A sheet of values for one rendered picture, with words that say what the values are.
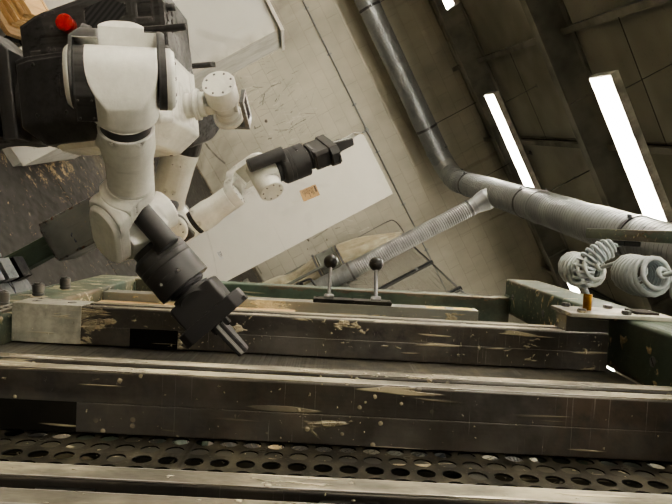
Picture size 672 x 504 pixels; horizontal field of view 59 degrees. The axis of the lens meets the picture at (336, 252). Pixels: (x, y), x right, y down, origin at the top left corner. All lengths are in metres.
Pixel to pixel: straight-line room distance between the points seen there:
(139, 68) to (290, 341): 0.54
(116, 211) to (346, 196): 4.31
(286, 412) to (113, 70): 0.45
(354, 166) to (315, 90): 4.49
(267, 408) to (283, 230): 4.50
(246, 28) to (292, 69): 5.89
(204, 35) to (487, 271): 7.55
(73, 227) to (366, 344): 1.02
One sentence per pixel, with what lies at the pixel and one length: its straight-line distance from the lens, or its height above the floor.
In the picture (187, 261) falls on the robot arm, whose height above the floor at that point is 1.27.
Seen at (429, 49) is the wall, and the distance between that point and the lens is 9.80.
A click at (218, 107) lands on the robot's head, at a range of 1.26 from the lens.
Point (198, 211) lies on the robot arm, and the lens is 1.55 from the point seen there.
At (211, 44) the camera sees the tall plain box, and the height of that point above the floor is 1.35.
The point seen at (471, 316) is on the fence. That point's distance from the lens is 1.56.
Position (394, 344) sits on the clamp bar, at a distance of 1.10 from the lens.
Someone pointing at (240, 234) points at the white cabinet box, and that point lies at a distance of 5.17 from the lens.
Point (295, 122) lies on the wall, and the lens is 9.48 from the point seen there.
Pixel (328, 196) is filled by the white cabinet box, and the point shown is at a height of 1.55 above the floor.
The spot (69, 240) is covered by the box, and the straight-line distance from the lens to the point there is 1.84.
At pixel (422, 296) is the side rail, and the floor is 1.62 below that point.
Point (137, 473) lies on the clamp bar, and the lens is 0.45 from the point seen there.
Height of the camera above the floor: 1.50
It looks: 1 degrees down
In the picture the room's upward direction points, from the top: 62 degrees clockwise
